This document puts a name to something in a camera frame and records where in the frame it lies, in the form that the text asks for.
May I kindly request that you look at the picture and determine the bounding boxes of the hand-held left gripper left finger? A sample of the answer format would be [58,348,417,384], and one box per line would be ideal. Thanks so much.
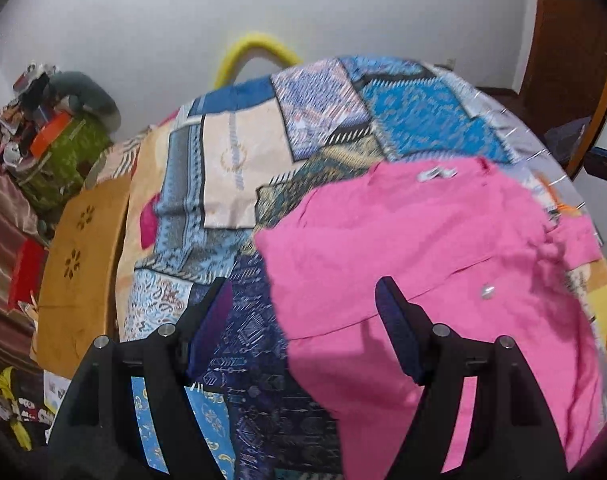
[46,276,234,480]

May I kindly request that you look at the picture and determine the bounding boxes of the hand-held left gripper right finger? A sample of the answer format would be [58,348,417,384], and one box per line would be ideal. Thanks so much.
[375,276,571,480]

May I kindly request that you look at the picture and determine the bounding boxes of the pink shirt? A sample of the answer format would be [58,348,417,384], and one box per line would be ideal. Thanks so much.
[254,156,607,480]

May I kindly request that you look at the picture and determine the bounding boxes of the wooden board with flower cutouts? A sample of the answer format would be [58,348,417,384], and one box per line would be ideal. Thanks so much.
[31,177,134,376]

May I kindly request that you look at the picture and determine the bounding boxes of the white paper sheets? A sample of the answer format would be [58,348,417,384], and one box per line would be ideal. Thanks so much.
[42,370,73,413]

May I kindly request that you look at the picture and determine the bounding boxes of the patchwork printed bedsheet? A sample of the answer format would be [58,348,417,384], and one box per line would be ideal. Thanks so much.
[31,54,607,480]

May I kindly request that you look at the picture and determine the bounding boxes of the red cloth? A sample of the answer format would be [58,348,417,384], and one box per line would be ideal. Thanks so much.
[8,239,48,311]

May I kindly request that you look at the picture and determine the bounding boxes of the black printed cloth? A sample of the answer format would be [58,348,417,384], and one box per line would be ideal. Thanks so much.
[0,365,59,451]

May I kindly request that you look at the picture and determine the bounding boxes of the green patterned bag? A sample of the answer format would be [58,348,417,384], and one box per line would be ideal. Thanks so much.
[18,115,114,211]

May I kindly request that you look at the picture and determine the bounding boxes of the striped brown curtain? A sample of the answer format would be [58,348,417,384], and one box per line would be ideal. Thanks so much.
[0,35,49,376]

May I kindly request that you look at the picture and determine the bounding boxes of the dark cloth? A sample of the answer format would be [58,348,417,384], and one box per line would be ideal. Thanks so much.
[543,119,591,168]

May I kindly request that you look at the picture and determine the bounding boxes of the grey pillow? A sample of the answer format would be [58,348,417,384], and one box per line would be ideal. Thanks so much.
[48,71,122,128]

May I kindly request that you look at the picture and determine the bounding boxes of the yellow foam tube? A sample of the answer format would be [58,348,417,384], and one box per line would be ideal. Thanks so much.
[214,31,304,90]

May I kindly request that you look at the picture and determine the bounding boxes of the pile of assorted clutter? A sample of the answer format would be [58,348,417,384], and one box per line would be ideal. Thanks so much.
[0,62,59,166]

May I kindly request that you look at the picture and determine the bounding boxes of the brown wooden door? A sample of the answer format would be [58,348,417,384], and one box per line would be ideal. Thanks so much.
[516,0,607,181]

